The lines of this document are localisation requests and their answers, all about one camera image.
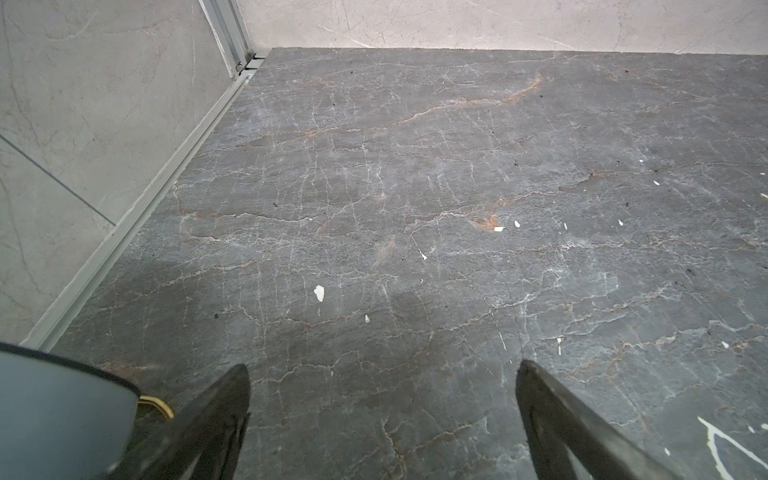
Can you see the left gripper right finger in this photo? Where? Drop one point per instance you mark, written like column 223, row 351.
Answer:
column 559, row 426

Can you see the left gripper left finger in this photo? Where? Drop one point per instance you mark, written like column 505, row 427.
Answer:
column 203, row 441

